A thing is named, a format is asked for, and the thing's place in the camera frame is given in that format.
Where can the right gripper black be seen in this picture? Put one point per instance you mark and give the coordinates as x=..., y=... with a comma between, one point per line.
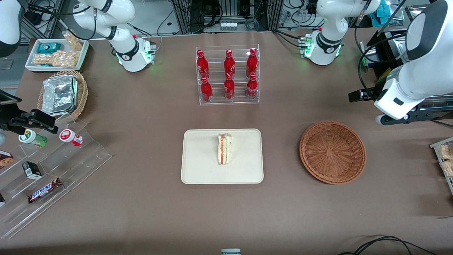
x=7, y=118

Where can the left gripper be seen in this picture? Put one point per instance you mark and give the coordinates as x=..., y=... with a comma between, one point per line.
x=370, y=94

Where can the triangular sandwich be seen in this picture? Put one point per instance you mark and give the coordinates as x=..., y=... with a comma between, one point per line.
x=224, y=150

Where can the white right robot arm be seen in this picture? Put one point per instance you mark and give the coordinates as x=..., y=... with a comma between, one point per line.
x=106, y=14

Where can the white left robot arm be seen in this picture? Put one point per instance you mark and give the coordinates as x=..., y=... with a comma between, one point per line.
x=431, y=71

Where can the oval tan wicker basket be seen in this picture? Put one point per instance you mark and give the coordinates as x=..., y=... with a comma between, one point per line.
x=83, y=92

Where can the round brown wicker basket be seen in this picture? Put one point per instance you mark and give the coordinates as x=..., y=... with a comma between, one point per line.
x=332, y=152

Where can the white rectangular snack tray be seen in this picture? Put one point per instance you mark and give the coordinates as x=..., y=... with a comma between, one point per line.
x=83, y=53

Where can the cream rectangular tray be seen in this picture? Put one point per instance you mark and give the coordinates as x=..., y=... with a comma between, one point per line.
x=198, y=156

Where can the green label small bottle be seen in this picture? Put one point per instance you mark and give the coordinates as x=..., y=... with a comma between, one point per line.
x=33, y=139

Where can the aluminium foil container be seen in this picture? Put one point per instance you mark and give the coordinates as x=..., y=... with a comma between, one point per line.
x=58, y=94

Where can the red label small bottle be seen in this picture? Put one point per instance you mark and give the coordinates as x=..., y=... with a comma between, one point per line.
x=70, y=137

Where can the metal cylinder with green rim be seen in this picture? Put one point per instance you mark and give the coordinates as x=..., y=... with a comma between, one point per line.
x=364, y=56

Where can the black box with yellow panel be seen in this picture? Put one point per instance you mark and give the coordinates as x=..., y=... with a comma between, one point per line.
x=385, y=56

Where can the small black box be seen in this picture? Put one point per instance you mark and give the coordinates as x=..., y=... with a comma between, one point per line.
x=32, y=170

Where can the cookie box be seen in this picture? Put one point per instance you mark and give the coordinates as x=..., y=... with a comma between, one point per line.
x=5, y=159

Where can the clear acrylic stepped shelf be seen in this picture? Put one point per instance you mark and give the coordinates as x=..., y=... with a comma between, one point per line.
x=78, y=166

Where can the long peanut snack bag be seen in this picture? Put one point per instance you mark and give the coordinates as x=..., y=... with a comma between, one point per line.
x=60, y=59

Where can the Snickers chocolate bar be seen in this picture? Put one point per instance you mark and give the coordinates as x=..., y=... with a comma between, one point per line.
x=44, y=191

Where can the teal snack packet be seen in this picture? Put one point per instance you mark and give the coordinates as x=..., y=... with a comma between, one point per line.
x=49, y=47

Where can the dark packet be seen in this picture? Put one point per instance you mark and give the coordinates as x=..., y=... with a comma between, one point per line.
x=1, y=200

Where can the teal box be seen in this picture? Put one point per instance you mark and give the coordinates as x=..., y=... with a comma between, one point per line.
x=387, y=10

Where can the small peanut snack bag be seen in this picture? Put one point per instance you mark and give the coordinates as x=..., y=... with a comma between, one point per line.
x=73, y=40

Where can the clear bag of snacks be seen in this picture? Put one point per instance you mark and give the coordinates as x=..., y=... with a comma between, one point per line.
x=446, y=152
x=448, y=168

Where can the red cola bottle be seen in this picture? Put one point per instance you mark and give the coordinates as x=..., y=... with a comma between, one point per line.
x=206, y=90
x=229, y=63
x=229, y=88
x=202, y=65
x=251, y=63
x=252, y=88

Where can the clear acrylic bottle rack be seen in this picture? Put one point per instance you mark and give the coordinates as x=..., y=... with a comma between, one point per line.
x=240, y=101

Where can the grey device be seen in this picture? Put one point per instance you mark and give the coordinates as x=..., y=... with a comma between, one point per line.
x=230, y=251

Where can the aluminium frame rack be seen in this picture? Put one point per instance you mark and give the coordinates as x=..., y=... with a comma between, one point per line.
x=274, y=14

